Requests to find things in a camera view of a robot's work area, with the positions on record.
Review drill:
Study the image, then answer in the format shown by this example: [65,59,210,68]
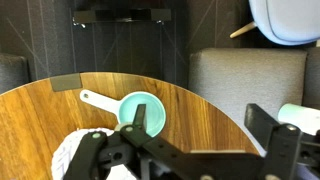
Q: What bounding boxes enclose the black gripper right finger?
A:
[244,103,320,180]

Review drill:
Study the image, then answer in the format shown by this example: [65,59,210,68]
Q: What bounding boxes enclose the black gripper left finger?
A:
[63,103,201,180]

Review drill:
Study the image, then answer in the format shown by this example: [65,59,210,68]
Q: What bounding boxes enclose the small teal measuring cup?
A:
[79,88,167,138]

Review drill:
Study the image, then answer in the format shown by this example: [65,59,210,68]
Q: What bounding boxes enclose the pale mint cylinder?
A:
[277,102,320,136]

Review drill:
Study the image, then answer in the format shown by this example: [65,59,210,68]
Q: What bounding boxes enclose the grey fabric seat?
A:
[0,52,31,95]
[301,45,320,111]

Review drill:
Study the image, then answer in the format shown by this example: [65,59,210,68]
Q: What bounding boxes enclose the purple patterned paper plate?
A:
[50,127,143,180]

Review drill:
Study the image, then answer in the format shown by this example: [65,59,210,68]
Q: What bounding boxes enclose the grey tape patch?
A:
[50,72,83,93]

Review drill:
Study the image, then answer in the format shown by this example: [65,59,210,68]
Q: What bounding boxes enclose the light blue shell chair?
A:
[228,0,320,47]

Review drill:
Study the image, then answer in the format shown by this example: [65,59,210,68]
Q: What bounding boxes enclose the black metal shelf bar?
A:
[71,7,173,29]

